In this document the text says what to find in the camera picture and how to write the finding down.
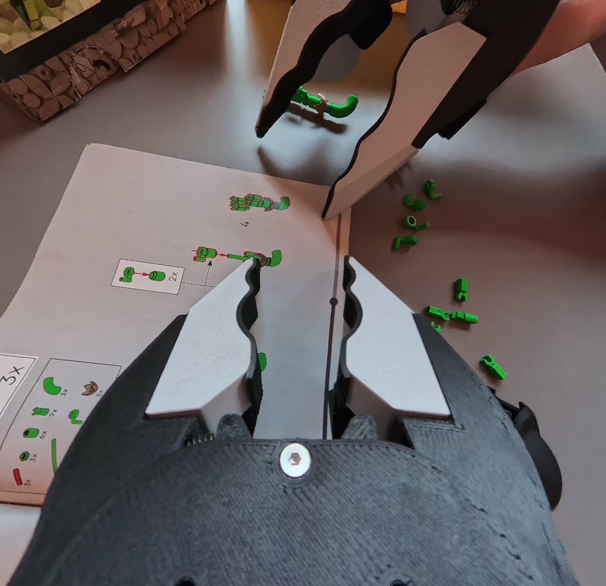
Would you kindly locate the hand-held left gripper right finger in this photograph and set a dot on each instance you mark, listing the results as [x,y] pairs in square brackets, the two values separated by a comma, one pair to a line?
[393,359]

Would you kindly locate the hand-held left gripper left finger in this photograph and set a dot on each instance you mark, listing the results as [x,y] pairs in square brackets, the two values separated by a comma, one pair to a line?
[208,354]

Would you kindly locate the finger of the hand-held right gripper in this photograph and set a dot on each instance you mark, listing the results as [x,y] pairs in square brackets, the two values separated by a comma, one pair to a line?
[435,89]
[312,37]

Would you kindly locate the green lego branch assembly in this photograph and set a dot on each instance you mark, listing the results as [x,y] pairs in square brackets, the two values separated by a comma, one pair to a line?
[341,109]

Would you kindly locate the lego instruction booklet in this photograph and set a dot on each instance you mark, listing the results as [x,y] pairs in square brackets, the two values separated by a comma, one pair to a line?
[142,207]

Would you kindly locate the person's right forearm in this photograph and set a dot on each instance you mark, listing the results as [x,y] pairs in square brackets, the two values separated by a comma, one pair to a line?
[577,22]

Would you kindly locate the scattered small green lego pieces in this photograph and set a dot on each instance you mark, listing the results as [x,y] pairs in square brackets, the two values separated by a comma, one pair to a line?
[462,284]

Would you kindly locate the dark lego set box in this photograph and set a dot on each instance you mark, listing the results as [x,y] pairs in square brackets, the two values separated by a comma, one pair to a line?
[118,46]

